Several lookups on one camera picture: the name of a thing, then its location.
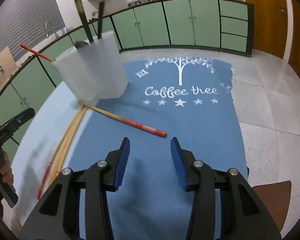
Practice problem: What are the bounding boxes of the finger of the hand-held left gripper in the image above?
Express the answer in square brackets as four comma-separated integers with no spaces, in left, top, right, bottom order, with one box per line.
[5,108,35,133]

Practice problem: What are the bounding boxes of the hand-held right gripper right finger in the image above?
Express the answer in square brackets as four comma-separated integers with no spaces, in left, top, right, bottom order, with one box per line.
[170,137,282,240]

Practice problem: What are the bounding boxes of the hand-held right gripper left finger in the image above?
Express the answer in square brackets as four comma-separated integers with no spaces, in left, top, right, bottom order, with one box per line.
[19,137,130,240]

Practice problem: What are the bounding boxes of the patterned wooden chopstick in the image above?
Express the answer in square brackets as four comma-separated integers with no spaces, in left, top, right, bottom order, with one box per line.
[37,105,86,200]
[49,106,87,181]

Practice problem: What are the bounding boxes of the plain wooden chopstick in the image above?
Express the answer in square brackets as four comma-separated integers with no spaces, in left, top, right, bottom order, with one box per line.
[54,106,87,176]

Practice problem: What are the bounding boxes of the white two-compartment utensil holder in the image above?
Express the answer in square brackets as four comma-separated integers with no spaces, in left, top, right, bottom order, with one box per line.
[52,30,128,100]

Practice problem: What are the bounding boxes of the person's left hand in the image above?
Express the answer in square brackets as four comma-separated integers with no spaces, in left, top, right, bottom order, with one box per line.
[0,151,15,185]

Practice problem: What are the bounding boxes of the blue tree-print placemat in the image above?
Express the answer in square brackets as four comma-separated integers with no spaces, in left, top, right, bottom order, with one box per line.
[100,56,250,240]

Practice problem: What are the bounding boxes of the wooden board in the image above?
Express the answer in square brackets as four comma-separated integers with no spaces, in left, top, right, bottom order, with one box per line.
[0,46,18,101]

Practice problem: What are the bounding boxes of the metal kitchen faucet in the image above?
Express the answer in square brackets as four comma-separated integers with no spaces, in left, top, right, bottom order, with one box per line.
[45,22,59,39]

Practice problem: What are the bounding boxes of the grey window blind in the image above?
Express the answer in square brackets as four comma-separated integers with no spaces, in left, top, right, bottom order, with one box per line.
[0,0,63,61]

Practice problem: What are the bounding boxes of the green stove-side base cabinets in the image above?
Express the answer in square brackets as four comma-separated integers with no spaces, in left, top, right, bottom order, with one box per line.
[110,0,221,53]

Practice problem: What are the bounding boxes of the green drawer unit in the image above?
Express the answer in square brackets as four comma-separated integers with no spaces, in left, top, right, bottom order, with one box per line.
[218,0,255,57]

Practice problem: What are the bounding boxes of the wooden door with handle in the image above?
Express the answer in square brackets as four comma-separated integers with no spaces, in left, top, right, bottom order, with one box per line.
[242,0,288,59]

